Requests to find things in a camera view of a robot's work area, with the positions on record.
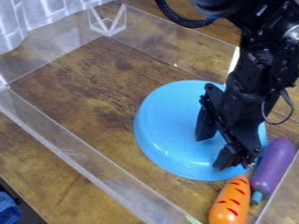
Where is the blue object at corner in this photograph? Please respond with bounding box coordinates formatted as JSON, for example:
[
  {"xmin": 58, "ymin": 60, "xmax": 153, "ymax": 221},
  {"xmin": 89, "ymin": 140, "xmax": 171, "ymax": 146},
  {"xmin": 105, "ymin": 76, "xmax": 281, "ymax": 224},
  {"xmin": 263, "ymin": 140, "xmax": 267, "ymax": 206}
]
[{"xmin": 0, "ymin": 192, "xmax": 21, "ymax": 224}]

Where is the blue round plate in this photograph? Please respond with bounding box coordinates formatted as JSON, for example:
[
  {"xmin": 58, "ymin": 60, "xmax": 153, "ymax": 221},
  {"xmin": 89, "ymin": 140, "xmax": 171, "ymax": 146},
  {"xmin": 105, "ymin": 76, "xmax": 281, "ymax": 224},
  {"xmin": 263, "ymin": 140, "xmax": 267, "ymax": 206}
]
[{"xmin": 132, "ymin": 80, "xmax": 268, "ymax": 182}]

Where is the black cable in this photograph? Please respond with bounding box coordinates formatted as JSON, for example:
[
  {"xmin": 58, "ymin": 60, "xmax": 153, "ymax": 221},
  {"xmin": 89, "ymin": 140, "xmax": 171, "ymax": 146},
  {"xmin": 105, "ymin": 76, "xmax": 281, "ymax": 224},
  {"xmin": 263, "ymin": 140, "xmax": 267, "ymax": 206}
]
[{"xmin": 153, "ymin": 0, "xmax": 220, "ymax": 30}]

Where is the purple toy eggplant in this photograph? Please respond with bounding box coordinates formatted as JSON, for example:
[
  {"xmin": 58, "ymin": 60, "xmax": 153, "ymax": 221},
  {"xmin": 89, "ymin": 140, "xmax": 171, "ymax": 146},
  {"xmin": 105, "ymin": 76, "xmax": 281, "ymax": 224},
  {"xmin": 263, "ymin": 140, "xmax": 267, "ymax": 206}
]
[{"xmin": 249, "ymin": 137, "xmax": 295, "ymax": 206}]

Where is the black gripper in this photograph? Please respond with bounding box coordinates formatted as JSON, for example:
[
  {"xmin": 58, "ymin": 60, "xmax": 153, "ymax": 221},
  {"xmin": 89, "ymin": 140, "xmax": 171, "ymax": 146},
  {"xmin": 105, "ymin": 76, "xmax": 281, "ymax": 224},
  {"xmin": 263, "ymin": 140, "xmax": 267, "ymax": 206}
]
[{"xmin": 195, "ymin": 83, "xmax": 263, "ymax": 171}]

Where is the orange toy carrot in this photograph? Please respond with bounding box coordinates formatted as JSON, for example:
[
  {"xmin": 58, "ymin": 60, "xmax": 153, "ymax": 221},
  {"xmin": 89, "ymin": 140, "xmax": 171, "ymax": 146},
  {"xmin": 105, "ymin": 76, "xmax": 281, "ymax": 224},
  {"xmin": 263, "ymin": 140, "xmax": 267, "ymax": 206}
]
[{"xmin": 208, "ymin": 175, "xmax": 251, "ymax": 224}]

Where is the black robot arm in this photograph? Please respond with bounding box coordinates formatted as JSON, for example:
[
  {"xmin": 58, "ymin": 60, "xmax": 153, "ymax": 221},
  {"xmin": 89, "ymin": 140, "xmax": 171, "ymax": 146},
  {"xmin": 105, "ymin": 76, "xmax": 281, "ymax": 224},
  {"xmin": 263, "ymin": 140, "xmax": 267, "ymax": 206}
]
[{"xmin": 193, "ymin": 0, "xmax": 299, "ymax": 170}]

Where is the white curtain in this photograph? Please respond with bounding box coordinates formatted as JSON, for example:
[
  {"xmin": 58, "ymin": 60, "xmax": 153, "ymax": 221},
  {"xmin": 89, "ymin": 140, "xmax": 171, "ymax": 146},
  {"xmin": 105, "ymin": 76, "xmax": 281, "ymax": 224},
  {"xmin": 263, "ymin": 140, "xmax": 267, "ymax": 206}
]
[{"xmin": 0, "ymin": 0, "xmax": 113, "ymax": 54}]

